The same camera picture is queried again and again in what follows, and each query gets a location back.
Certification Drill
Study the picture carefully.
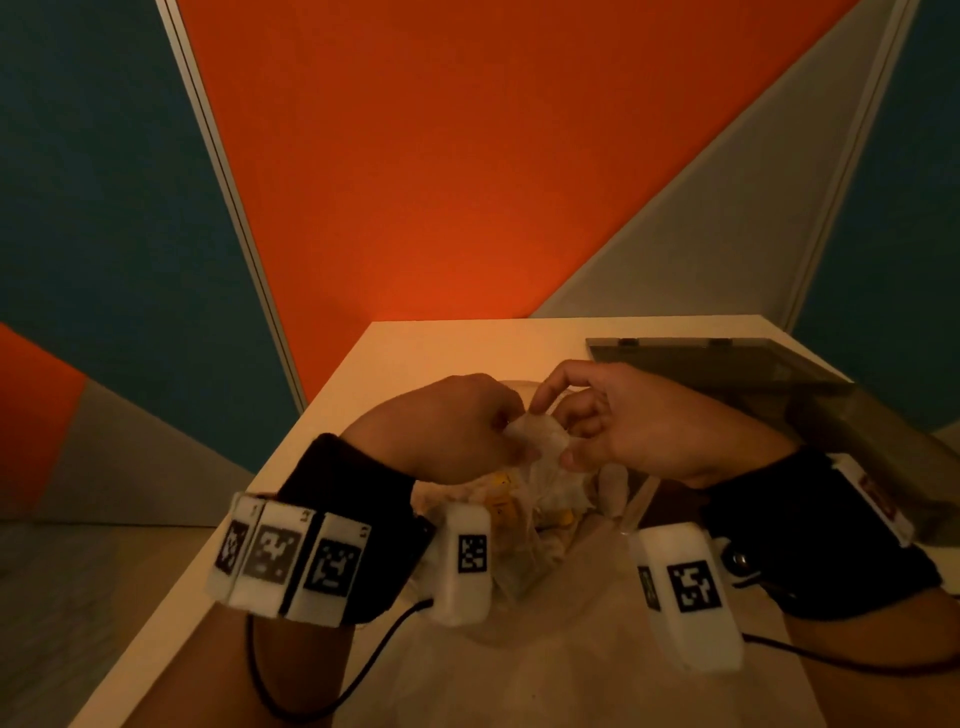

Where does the white square tea bag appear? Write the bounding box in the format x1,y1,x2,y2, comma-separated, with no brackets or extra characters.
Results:
500,412,571,470

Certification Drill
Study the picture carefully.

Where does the person's right forearm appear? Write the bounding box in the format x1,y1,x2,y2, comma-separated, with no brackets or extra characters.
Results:
783,584,960,728

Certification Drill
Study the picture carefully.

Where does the clear plastic bag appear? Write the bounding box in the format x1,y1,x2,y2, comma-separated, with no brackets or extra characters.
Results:
333,378,826,728

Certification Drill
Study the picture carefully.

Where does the person's left hand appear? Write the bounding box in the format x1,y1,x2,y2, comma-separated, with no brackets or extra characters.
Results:
338,373,541,487

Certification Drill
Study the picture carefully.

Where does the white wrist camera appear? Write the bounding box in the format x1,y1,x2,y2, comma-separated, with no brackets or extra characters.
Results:
428,500,494,628
626,522,745,675

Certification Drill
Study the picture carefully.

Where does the black wrist strap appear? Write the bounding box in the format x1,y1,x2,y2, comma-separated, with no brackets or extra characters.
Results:
701,446,945,622
275,433,436,628

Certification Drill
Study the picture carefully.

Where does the dark compartment organizer box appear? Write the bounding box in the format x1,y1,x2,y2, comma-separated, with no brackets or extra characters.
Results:
584,335,960,545

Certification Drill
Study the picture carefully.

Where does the person's right hand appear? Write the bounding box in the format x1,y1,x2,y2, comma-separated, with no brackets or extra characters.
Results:
528,359,800,489

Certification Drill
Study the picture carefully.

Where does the pile of paper tea bags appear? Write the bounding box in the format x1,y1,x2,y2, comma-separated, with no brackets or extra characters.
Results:
412,461,631,601

